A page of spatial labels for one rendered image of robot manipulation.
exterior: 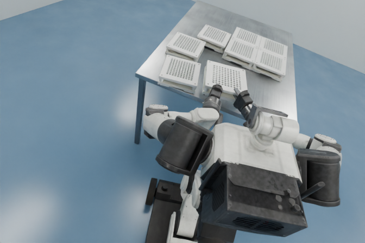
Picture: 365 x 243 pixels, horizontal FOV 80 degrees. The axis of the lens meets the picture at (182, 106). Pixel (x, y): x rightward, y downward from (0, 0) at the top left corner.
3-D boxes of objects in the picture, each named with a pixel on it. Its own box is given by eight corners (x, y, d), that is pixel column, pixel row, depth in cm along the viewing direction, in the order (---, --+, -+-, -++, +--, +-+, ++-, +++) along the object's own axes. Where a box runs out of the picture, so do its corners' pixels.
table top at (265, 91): (196, 2, 246) (197, -1, 244) (290, 36, 237) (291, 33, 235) (134, 76, 143) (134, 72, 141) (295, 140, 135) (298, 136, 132)
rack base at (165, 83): (165, 62, 155) (165, 59, 153) (198, 71, 156) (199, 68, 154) (157, 84, 138) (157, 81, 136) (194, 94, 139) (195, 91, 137)
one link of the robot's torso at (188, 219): (197, 244, 138) (220, 188, 120) (167, 238, 137) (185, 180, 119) (196, 223, 152) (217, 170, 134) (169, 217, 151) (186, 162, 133)
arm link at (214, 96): (209, 81, 111) (205, 96, 103) (227, 87, 111) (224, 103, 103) (203, 97, 121) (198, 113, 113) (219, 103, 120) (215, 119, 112)
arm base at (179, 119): (184, 170, 72) (197, 183, 61) (150, 155, 68) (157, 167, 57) (204, 129, 73) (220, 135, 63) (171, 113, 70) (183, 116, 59)
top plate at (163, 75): (166, 56, 151) (167, 53, 149) (200, 65, 152) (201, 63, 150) (158, 78, 134) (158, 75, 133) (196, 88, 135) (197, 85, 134)
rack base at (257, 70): (255, 55, 187) (256, 52, 185) (282, 65, 184) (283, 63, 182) (250, 70, 170) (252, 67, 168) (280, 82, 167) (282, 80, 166)
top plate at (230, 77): (246, 98, 120) (248, 96, 118) (203, 87, 118) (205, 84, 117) (244, 71, 137) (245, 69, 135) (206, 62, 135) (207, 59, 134)
